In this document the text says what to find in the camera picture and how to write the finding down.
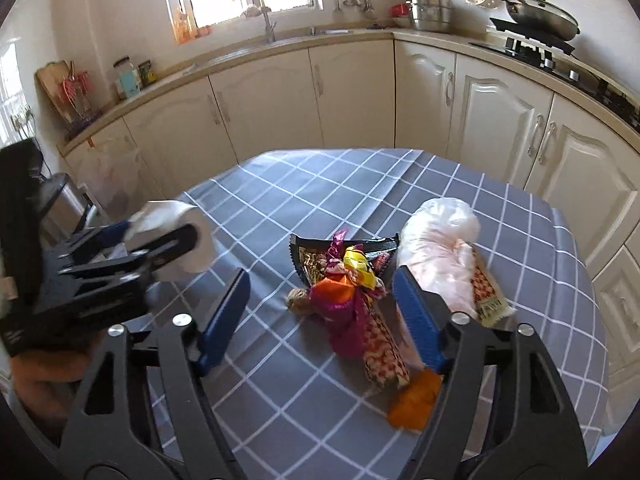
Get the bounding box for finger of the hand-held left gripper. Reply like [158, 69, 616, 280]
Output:
[122, 224, 199, 282]
[59, 221, 132, 267]

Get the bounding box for beige patterned snack packet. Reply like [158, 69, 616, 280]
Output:
[471, 254, 517, 330]

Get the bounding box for magenta orange foil wrapper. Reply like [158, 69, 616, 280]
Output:
[309, 230, 372, 358]

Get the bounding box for red chopstick rack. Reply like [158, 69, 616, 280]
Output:
[60, 71, 97, 133]

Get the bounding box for red white patterned packet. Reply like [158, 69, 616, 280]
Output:
[361, 305, 412, 392]

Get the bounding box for cream base cabinets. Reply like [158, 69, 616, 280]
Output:
[57, 30, 640, 411]

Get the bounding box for wooden cutting board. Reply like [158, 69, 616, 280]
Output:
[35, 60, 74, 127]

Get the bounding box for grey checkered tablecloth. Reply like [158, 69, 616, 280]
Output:
[145, 147, 612, 480]

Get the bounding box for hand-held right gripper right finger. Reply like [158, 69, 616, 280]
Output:
[392, 266, 589, 480]

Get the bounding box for glass jar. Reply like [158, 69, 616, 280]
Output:
[112, 56, 134, 99]

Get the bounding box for steel steamer pot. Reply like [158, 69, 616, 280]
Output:
[407, 0, 455, 32]

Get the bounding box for brown walnut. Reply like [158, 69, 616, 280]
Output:
[285, 289, 312, 317]

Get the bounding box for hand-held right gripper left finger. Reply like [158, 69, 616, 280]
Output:
[59, 268, 251, 480]

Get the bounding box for white plastic bag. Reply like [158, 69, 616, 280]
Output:
[396, 197, 482, 363]
[85, 137, 151, 222]

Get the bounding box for steel sink faucet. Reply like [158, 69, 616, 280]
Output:
[231, 0, 279, 44]

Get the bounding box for steel wok with lid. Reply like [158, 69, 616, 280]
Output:
[462, 0, 581, 41]

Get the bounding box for yellow candy wrapper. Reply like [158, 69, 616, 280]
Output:
[342, 244, 377, 289]

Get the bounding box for black foil snack wrapper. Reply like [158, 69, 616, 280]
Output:
[289, 233, 402, 282]

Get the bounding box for black gas stove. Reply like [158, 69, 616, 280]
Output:
[470, 17, 640, 134]

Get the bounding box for person's left hand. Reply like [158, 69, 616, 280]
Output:
[10, 346, 92, 427]

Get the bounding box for orange snack packet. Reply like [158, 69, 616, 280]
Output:
[387, 367, 444, 432]

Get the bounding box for orange window decoration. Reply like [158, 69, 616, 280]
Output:
[172, 7, 194, 44]

